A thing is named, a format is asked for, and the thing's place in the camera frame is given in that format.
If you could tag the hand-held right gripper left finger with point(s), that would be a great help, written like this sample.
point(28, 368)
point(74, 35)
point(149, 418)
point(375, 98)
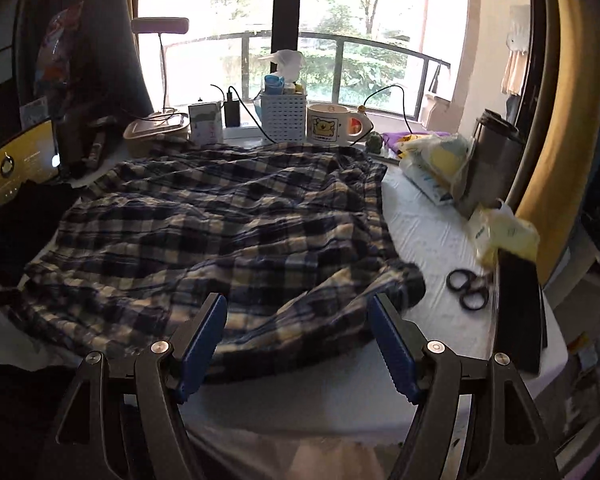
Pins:
point(202, 345)

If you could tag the steel tumbler black lid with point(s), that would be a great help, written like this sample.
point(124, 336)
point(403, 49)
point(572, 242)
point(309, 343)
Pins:
point(495, 160)

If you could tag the hanging laundry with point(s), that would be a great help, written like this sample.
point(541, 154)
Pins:
point(515, 55)

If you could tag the tan food container clear lid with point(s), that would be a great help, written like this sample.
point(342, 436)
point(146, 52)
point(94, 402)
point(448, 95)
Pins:
point(150, 139)

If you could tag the wooden window frame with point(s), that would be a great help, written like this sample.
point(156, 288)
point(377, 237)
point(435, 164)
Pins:
point(570, 110)

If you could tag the plaid pants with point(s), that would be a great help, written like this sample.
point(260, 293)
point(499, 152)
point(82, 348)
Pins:
point(205, 220)

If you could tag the white table cover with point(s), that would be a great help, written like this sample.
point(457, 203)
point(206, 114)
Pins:
point(430, 240)

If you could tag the dark curtain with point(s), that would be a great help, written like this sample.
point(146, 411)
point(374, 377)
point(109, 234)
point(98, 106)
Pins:
point(120, 35)

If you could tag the clear plastic bag yellow item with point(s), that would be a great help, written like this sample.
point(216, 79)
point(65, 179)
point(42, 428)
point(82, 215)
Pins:
point(437, 160)

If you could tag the purple cloth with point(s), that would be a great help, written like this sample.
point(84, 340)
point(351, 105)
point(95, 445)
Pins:
point(397, 139)

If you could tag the colourful snack bag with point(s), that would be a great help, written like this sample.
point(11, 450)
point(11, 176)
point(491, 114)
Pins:
point(60, 50)

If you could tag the balcony railing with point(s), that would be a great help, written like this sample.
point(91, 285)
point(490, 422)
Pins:
point(337, 60)

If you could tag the white desk lamp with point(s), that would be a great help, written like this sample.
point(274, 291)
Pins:
point(163, 70)

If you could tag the small green figurine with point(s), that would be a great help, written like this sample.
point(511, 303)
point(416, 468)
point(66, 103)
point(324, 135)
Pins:
point(376, 142)

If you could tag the black cloth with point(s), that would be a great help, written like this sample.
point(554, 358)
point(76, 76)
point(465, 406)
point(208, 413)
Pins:
point(25, 225)

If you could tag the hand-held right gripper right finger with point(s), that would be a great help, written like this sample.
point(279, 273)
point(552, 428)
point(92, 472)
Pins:
point(392, 350)

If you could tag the green white milk carton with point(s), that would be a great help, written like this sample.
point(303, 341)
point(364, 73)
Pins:
point(205, 125)

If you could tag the white perforated basket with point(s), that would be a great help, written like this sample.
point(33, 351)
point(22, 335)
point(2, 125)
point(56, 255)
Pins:
point(282, 120)

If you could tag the yellow white wipes packet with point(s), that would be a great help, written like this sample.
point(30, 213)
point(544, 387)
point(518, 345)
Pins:
point(505, 232)

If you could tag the tablet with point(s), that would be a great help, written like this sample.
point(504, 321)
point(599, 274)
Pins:
point(25, 165)

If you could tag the white tissue bag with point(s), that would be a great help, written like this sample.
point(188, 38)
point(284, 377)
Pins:
point(287, 62)

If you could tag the black power adapter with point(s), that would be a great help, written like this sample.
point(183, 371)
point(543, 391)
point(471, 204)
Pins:
point(231, 112)

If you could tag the white bear print mug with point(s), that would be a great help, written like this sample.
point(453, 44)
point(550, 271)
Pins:
point(327, 125)

